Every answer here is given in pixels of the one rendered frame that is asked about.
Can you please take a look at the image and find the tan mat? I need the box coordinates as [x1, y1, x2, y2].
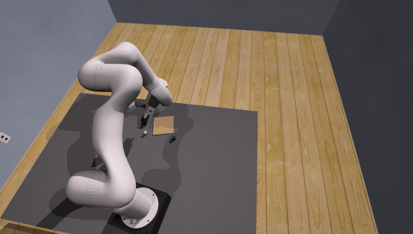
[153, 116, 174, 135]

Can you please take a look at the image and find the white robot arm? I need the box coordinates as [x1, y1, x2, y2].
[65, 42, 173, 229]

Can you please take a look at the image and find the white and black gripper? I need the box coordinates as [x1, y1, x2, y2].
[141, 103, 157, 126]

